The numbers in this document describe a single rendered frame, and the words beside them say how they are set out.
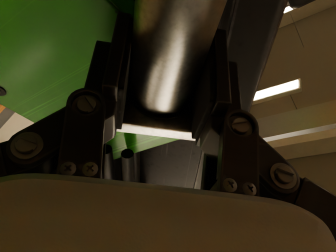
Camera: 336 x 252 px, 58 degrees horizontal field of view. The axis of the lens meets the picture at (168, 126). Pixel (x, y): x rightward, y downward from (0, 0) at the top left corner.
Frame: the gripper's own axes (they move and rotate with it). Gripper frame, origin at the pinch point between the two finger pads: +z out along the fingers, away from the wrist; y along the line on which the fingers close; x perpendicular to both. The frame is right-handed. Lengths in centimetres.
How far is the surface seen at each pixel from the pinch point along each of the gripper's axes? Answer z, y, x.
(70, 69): 2.8, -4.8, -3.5
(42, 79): 2.8, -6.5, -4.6
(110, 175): 1.2, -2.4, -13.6
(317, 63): 394, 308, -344
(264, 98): 254, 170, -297
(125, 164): 1.3, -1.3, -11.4
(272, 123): 162, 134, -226
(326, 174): 159, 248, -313
